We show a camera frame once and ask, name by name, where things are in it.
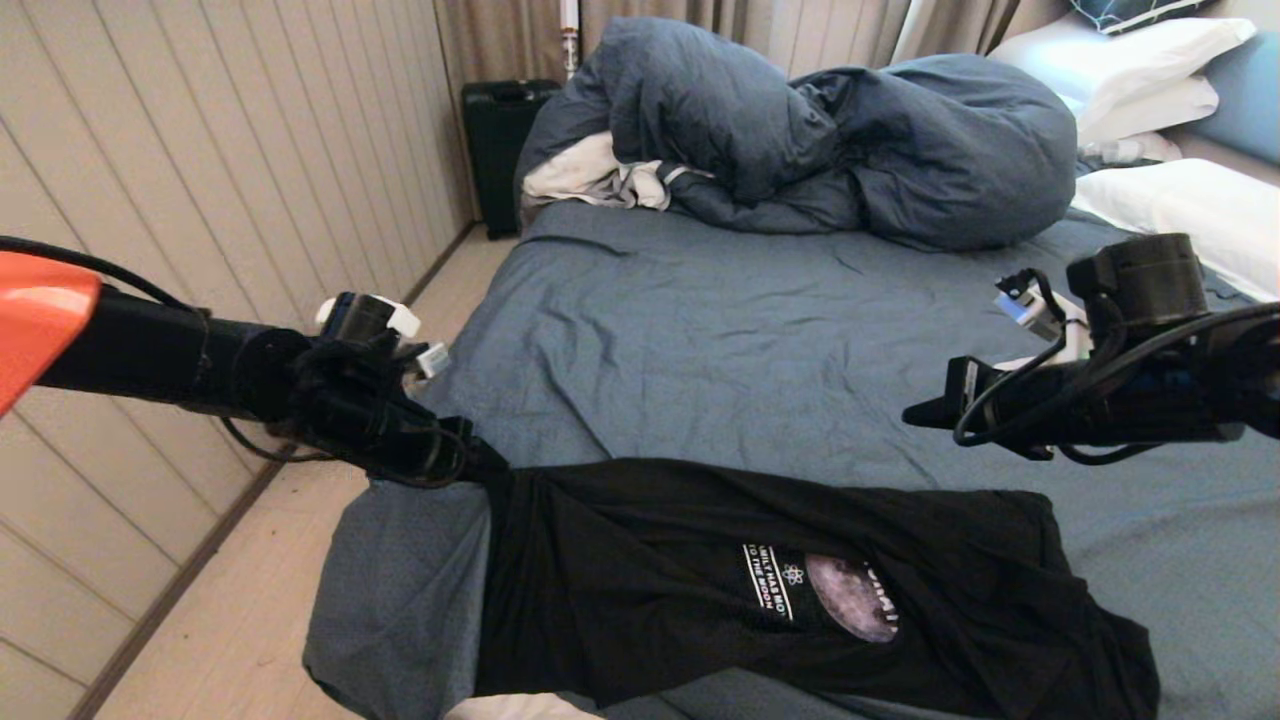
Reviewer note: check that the black moon print t-shirt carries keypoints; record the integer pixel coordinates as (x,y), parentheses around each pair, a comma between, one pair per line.
(700,600)

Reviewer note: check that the dark patterned cushion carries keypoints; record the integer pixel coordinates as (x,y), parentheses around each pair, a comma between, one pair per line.
(1130,12)

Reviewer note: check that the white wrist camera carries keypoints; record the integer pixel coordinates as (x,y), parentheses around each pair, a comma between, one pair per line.
(432,358)
(1035,310)

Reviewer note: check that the long white pillow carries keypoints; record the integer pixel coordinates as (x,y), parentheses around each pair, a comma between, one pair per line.
(1200,210)

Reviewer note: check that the dark blue duvet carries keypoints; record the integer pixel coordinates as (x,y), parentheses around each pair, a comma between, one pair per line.
(900,150)

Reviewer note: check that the blue bed sheet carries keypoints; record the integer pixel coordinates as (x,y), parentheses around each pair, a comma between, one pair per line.
(750,330)

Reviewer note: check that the white mattress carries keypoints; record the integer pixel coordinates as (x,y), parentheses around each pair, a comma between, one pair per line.
(520,708)

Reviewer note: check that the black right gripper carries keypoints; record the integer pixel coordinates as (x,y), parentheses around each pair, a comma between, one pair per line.
(1030,410)

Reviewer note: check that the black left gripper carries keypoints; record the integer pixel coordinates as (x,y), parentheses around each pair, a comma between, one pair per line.
(420,450)

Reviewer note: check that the large white pillow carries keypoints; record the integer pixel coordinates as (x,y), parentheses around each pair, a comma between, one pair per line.
(1150,55)

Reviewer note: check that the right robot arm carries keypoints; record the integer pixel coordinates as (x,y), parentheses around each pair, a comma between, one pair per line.
(1180,350)

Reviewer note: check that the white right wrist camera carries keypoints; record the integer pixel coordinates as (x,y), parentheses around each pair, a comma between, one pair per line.
(1035,310)

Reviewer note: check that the white crumpled cloth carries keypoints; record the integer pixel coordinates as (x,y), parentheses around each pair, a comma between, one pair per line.
(585,170)

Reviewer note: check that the beige curtain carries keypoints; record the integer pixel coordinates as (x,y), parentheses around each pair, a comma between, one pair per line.
(500,40)

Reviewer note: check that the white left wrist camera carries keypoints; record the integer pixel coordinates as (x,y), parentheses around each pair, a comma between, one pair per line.
(432,358)

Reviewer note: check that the flat white pillow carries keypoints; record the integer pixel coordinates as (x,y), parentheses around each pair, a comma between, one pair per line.
(1160,112)

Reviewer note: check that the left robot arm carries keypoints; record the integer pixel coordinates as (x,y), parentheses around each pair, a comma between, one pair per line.
(150,350)

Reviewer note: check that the black suitcase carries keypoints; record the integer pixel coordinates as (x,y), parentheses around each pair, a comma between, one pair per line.
(500,150)

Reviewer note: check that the light blue headboard cushion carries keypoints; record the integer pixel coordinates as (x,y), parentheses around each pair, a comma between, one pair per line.
(1250,100)

